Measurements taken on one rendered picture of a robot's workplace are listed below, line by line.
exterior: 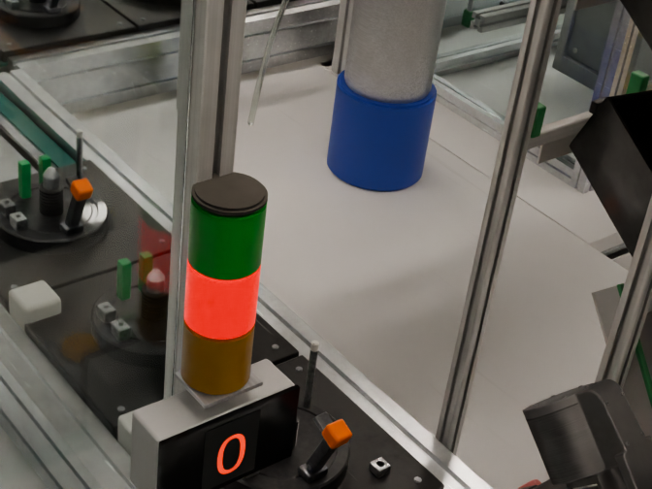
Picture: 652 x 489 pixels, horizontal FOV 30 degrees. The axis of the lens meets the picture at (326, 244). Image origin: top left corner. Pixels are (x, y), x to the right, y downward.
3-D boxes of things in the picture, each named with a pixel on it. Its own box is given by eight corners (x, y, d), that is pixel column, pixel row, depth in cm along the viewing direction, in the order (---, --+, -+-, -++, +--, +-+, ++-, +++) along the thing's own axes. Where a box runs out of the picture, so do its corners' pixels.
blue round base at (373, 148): (441, 178, 196) (458, 94, 188) (368, 202, 187) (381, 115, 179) (379, 135, 206) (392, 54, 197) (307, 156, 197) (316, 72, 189)
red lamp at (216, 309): (269, 326, 85) (276, 269, 82) (210, 348, 82) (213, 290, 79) (229, 289, 88) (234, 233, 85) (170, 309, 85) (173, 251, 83)
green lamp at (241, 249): (276, 268, 82) (282, 206, 80) (213, 289, 79) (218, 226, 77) (234, 231, 85) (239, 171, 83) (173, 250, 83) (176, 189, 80)
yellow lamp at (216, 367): (263, 380, 88) (269, 327, 85) (205, 405, 85) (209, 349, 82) (224, 342, 91) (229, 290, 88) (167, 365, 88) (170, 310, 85)
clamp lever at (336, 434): (327, 471, 118) (354, 434, 113) (310, 478, 117) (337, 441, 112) (308, 440, 120) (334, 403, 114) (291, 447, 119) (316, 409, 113)
